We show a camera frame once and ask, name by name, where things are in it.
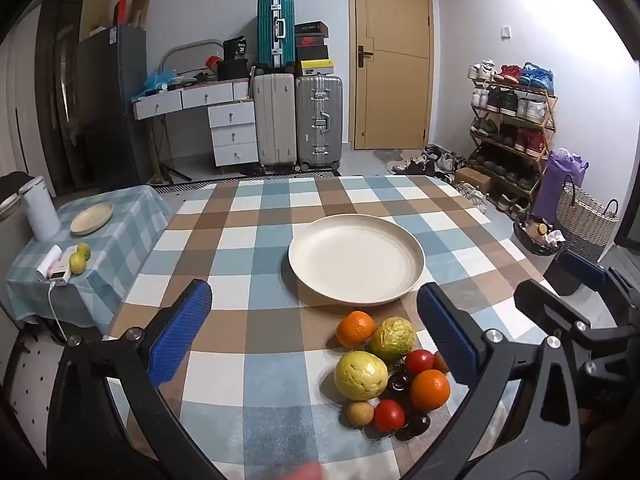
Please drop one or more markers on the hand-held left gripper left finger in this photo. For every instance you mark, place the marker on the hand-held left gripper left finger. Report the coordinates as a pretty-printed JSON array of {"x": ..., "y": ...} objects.
[{"x": 180, "y": 332}]

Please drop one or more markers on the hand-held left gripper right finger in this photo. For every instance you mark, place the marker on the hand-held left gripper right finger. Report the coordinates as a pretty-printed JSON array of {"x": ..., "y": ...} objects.
[{"x": 447, "y": 332}]

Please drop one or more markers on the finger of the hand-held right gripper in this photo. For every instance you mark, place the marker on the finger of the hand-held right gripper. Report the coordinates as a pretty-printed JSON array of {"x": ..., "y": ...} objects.
[
  {"x": 550, "y": 305},
  {"x": 582, "y": 269}
]

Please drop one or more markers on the small brown round fruit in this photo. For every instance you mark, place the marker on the small brown round fruit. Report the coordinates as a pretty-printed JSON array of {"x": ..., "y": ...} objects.
[
  {"x": 440, "y": 362},
  {"x": 360, "y": 414}
]

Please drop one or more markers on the red tomato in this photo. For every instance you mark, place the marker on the red tomato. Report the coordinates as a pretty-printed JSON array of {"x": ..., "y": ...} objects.
[
  {"x": 419, "y": 361},
  {"x": 389, "y": 415}
]

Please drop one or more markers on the green guava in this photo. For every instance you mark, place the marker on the green guava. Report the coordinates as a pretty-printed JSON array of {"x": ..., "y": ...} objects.
[{"x": 393, "y": 338}]

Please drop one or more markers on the orange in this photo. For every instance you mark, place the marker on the orange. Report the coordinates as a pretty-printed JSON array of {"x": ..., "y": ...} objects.
[
  {"x": 356, "y": 329},
  {"x": 430, "y": 389}
]

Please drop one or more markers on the dark purple plum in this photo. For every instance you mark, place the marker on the dark purple plum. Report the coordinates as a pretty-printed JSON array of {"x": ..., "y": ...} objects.
[
  {"x": 398, "y": 384},
  {"x": 415, "y": 426}
]

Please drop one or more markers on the yellow guava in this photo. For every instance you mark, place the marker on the yellow guava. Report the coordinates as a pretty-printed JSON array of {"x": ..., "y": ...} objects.
[{"x": 361, "y": 375}]

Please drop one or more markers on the large cream plate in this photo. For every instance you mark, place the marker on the large cream plate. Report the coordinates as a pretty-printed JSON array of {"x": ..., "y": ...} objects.
[{"x": 355, "y": 257}]

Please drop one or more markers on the grey woven basket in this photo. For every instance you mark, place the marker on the grey woven basket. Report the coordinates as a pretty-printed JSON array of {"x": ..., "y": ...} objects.
[{"x": 585, "y": 225}]

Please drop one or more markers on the black basket with items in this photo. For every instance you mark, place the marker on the black basket with items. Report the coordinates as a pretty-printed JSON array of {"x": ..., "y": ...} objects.
[{"x": 537, "y": 245}]

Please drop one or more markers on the purple bag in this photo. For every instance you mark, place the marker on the purple bag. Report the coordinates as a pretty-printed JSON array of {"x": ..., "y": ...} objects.
[{"x": 555, "y": 185}]

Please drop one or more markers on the pale blue checked cloth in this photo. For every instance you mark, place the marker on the pale blue checked cloth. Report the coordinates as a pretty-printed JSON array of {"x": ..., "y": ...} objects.
[{"x": 125, "y": 230}]

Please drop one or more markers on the brown blue checked tablecloth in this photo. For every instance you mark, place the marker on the brown blue checked tablecloth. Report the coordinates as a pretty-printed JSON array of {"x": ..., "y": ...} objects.
[{"x": 260, "y": 240}]

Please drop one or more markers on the wooden shoe rack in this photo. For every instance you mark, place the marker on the wooden shoe rack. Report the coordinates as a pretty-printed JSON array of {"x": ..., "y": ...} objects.
[{"x": 515, "y": 147}]

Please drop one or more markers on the white pink handheld device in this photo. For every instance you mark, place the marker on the white pink handheld device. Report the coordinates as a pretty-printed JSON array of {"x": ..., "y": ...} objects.
[{"x": 54, "y": 266}]

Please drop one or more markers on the small cardboard box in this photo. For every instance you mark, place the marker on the small cardboard box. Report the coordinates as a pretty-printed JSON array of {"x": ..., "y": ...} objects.
[{"x": 472, "y": 177}]

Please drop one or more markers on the small beige plate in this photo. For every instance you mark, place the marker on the small beige plate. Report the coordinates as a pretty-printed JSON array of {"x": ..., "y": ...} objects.
[{"x": 92, "y": 218}]

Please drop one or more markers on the white perforated panel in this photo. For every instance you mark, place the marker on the white perforated panel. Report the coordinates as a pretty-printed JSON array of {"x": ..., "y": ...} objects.
[{"x": 30, "y": 385}]

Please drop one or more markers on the pile of dark shoes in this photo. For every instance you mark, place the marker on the pile of dark shoes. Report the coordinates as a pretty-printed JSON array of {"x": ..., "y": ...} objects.
[{"x": 425, "y": 160}]

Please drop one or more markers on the white thermos jug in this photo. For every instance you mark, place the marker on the white thermos jug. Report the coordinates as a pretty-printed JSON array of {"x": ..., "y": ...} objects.
[{"x": 41, "y": 210}]

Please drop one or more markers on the grey door mat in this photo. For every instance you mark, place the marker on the grey door mat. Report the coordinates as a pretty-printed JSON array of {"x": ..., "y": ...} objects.
[{"x": 386, "y": 155}]

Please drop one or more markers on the assorted sneakers collection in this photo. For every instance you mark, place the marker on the assorted sneakers collection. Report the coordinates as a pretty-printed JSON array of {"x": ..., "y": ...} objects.
[{"x": 535, "y": 77}]

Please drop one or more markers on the white desk with drawers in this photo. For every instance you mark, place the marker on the white desk with drawers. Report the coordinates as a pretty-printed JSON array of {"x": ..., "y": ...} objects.
[{"x": 227, "y": 130}]

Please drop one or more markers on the beige suitcase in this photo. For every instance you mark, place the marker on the beige suitcase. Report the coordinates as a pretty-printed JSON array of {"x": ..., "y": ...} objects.
[{"x": 274, "y": 120}]

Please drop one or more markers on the dark grey fridge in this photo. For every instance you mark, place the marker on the dark grey fridge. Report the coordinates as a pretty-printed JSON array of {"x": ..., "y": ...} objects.
[{"x": 112, "y": 110}]

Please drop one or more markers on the silver suitcase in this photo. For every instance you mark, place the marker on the silver suitcase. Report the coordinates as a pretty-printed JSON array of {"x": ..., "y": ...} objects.
[{"x": 319, "y": 120}]

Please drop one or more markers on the blue plastic bag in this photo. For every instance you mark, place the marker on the blue plastic bag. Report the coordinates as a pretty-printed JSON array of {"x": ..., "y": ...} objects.
[{"x": 157, "y": 82}]

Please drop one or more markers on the dark wardrobe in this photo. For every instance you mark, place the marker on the dark wardrobe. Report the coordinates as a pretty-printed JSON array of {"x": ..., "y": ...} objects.
[{"x": 60, "y": 85}]

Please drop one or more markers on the tan wooden door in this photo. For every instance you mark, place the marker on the tan wooden door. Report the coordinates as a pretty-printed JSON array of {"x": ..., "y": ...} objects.
[{"x": 395, "y": 60}]

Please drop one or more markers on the black printed box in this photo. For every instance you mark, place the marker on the black printed box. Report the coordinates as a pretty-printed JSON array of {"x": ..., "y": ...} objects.
[{"x": 236, "y": 49}]

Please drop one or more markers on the yellow black shoe box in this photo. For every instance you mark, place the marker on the yellow black shoe box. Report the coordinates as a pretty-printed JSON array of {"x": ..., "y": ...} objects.
[{"x": 317, "y": 67}]

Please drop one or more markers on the teal suitcase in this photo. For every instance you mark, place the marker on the teal suitcase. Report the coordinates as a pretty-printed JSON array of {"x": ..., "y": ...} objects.
[{"x": 275, "y": 30}]

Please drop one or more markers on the black red shoe box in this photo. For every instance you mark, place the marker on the black red shoe box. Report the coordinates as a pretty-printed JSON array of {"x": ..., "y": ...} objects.
[{"x": 312, "y": 41}]

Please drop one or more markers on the brown cardboard sheet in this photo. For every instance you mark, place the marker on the brown cardboard sheet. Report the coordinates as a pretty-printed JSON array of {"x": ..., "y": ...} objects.
[{"x": 141, "y": 10}]

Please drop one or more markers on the grey arched metal frame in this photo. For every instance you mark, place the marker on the grey arched metal frame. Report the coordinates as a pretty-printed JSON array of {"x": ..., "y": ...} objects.
[{"x": 190, "y": 44}]

